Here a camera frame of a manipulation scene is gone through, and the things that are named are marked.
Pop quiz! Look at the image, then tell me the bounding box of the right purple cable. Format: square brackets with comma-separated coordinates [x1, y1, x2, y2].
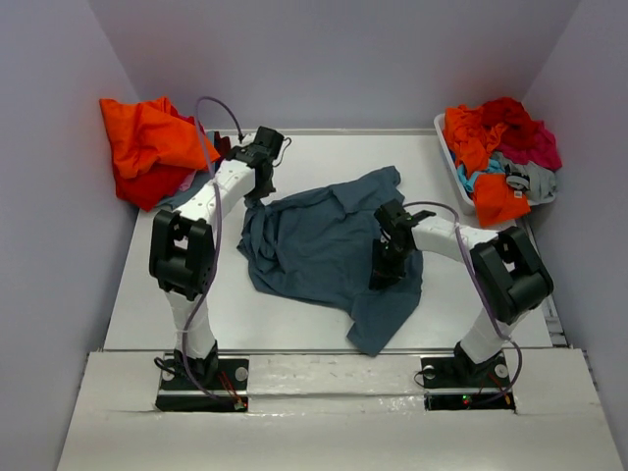
[401, 200, 524, 406]

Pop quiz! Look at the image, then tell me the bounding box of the blue-grey t shirt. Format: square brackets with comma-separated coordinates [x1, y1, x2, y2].
[237, 166, 424, 356]

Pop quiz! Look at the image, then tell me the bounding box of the light blue folded t shirt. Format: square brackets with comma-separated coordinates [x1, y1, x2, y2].
[155, 186, 198, 211]

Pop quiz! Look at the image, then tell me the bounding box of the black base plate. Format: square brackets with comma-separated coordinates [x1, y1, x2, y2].
[153, 353, 249, 413]
[414, 353, 516, 412]

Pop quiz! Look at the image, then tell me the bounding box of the red crumpled t shirt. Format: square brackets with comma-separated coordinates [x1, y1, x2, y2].
[482, 97, 540, 150]

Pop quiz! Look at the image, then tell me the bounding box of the grey crumpled t shirt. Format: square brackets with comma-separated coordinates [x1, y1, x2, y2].
[492, 151, 557, 204]

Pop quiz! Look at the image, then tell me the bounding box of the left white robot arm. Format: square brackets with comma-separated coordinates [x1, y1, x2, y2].
[148, 127, 286, 388]

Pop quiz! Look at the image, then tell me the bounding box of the cyan crumpled t shirt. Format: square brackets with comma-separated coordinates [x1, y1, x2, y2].
[456, 164, 487, 194]

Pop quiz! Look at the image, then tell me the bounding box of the pink folded t shirt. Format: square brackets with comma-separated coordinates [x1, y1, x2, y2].
[178, 172, 197, 192]

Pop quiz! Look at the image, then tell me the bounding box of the magenta crumpled t shirt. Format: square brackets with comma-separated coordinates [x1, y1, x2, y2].
[508, 121, 562, 172]

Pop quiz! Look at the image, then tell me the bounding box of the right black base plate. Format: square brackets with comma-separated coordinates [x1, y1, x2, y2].
[414, 353, 516, 412]

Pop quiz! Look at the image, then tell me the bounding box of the red folded t shirt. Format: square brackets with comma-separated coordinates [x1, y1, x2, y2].
[113, 164, 193, 211]

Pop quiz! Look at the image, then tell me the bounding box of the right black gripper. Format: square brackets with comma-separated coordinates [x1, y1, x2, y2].
[371, 238, 413, 290]

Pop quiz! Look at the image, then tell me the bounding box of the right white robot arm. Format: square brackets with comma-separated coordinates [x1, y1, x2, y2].
[369, 200, 553, 388]

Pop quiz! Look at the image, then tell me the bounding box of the orange crumpled t shirt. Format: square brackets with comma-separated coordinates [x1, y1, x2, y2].
[444, 105, 531, 228]

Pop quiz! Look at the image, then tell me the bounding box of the orange folded t shirt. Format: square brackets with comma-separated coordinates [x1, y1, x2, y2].
[99, 96, 220, 180]

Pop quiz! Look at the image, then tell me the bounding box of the dark maroon folded t shirt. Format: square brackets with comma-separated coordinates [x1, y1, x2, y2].
[213, 132, 232, 158]

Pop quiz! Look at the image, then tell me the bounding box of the white perforated plastic basket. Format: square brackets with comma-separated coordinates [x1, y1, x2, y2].
[434, 113, 476, 216]

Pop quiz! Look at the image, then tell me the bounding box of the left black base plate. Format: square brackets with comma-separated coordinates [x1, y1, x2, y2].
[153, 353, 249, 413]

